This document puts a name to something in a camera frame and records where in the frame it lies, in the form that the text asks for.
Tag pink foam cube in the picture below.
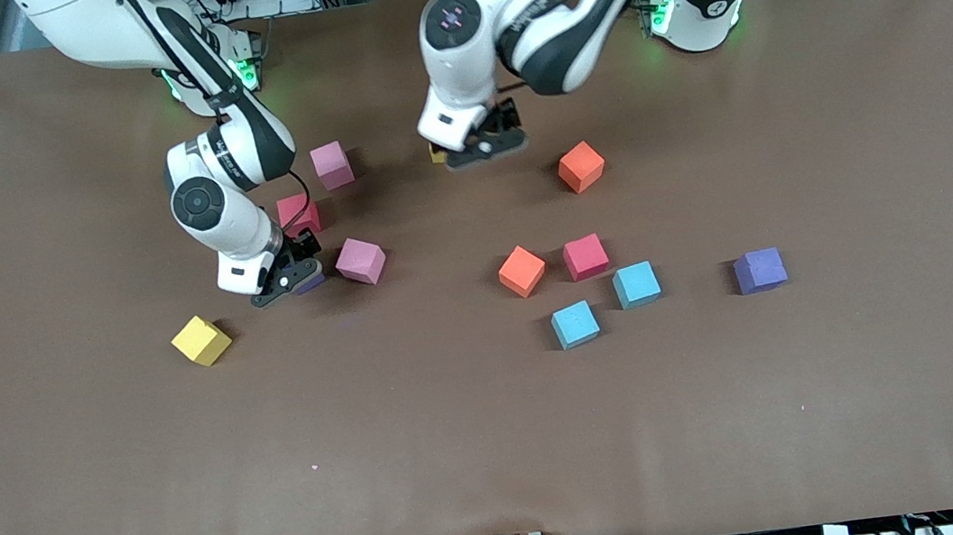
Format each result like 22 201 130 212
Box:
308 138 357 194
332 233 391 291

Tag red foam cube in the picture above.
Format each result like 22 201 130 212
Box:
275 190 324 240
560 231 614 284

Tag cyan foam cube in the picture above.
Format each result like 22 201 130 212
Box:
609 259 665 312
549 298 605 353

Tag orange foam cube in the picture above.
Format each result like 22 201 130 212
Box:
494 241 551 302
554 137 611 197

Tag brown table mat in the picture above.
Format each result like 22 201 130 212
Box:
0 0 953 535

